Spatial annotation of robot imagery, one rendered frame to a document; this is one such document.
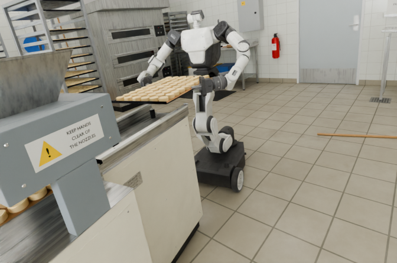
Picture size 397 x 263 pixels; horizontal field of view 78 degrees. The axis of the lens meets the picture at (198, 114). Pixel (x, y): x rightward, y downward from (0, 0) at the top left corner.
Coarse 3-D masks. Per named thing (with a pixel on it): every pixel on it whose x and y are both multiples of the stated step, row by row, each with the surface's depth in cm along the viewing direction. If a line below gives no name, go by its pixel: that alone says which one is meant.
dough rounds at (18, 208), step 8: (48, 184) 78; (40, 192) 75; (48, 192) 77; (24, 200) 71; (32, 200) 74; (0, 208) 73; (8, 208) 69; (16, 208) 69; (24, 208) 71; (0, 216) 66; (8, 216) 68; (0, 224) 66
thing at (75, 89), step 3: (69, 87) 291; (72, 87) 288; (75, 87) 285; (78, 87) 282; (81, 87) 279; (84, 87) 276; (87, 87) 273; (90, 87) 270; (93, 87) 272; (69, 90) 272; (72, 90) 269; (75, 90) 266; (78, 90) 263; (81, 90) 260; (84, 90) 266
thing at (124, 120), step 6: (138, 108) 157; (144, 108) 159; (150, 108) 164; (126, 114) 148; (132, 114) 150; (138, 114) 155; (144, 114) 159; (120, 120) 141; (126, 120) 146; (132, 120) 150; (120, 126) 142
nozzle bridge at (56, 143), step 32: (64, 96) 77; (96, 96) 71; (0, 128) 52; (32, 128) 55; (64, 128) 61; (96, 128) 70; (0, 160) 50; (32, 160) 55; (64, 160) 62; (0, 192) 51; (32, 192) 56; (64, 192) 62; (96, 192) 71
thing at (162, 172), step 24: (144, 120) 152; (144, 144) 117; (168, 144) 133; (120, 168) 104; (144, 168) 117; (168, 168) 134; (192, 168) 157; (144, 192) 117; (168, 192) 135; (192, 192) 158; (144, 216) 118; (168, 216) 136; (192, 216) 160; (168, 240) 137
